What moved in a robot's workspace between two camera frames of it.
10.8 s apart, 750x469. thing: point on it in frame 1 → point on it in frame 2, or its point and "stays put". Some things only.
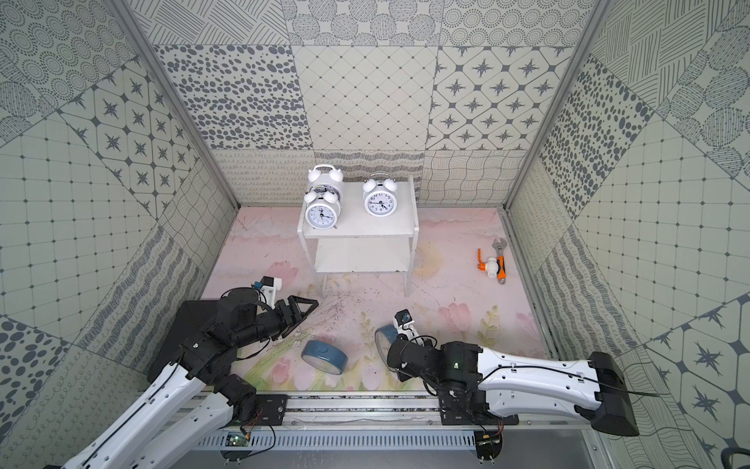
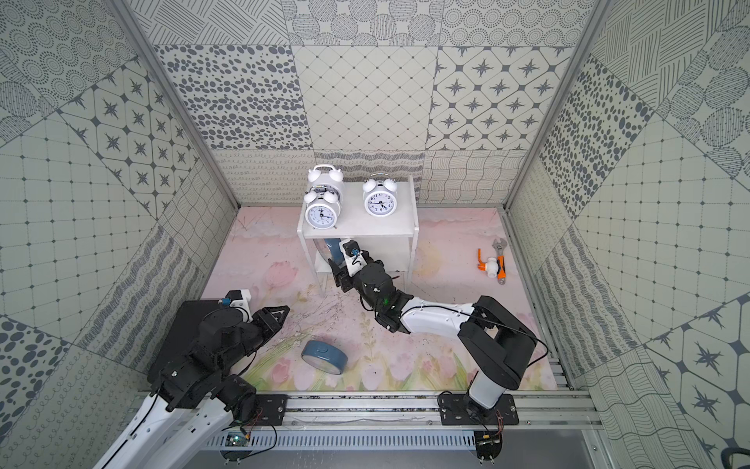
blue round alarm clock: [324, 357] stays put
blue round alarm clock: [383, 338] → [336, 253]
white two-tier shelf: [361, 242] stays put
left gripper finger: [313, 307] → [278, 327]
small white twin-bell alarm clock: [323, 206] stays put
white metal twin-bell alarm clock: [380, 195] stays put
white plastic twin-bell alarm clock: [326, 174] stays put
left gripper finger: [314, 303] → [280, 312]
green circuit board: [235, 440] stays put
